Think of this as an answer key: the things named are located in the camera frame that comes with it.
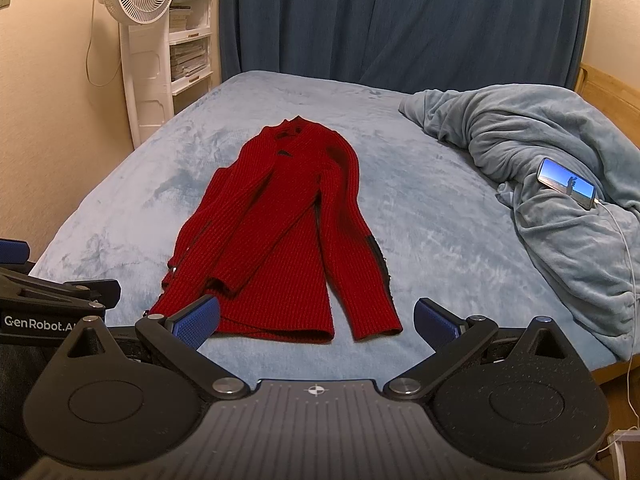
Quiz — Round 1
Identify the light blue bed sheet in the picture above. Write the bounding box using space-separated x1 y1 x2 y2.
34 72 614 384

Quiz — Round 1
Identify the white bookshelf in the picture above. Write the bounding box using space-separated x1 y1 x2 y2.
168 0 221 113

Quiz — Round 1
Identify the wooden headboard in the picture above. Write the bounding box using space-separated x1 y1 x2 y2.
575 63 640 148

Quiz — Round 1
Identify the grey blue duvet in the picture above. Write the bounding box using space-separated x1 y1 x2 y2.
399 84 639 361

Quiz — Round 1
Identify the dark blue curtain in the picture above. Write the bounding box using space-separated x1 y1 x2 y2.
219 0 590 93

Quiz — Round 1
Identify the white fan power cord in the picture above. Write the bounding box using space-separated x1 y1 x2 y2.
84 0 124 89

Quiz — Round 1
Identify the smartphone with lit screen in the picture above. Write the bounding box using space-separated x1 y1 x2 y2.
537 158 596 210

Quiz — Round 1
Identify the red knit sweater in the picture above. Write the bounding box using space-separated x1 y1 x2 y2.
153 117 402 344

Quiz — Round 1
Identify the white standing fan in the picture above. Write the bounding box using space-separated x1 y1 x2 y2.
98 0 174 148

